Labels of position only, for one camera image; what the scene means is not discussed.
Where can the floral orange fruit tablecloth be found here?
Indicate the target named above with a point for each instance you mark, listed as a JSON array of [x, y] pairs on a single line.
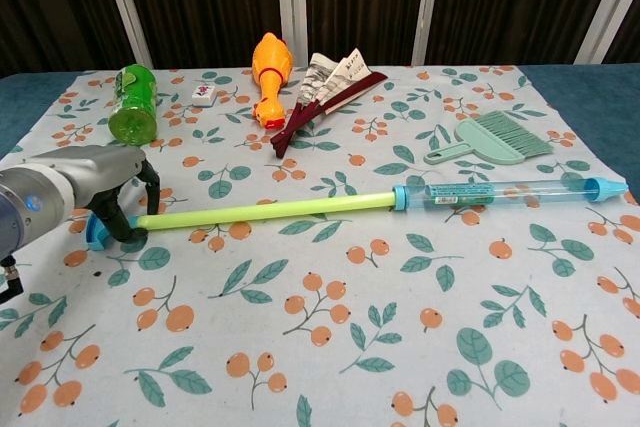
[[320, 322]]

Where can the long plastic water pump toy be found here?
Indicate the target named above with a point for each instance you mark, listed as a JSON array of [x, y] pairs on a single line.
[[300, 204]]

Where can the yellow rubber chicken toy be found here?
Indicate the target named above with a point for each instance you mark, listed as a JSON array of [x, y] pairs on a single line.
[[270, 87]]

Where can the small mint green brush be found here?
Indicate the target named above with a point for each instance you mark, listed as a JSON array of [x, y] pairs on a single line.
[[510, 134]]

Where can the folding paper fan dark ribs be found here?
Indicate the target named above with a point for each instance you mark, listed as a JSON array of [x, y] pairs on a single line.
[[325, 82]]

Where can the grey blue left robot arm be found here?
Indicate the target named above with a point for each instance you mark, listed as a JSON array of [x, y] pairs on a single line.
[[20, 217]]

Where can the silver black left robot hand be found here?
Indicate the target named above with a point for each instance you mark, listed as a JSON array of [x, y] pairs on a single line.
[[100, 172]]

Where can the small mint green dustpan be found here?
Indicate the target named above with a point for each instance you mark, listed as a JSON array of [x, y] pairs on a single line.
[[467, 139]]

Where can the white mahjong tile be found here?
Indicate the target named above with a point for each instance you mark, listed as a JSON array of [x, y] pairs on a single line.
[[202, 94]]

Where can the green plastic drink bottle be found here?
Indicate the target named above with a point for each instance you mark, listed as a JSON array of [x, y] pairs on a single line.
[[132, 117]]

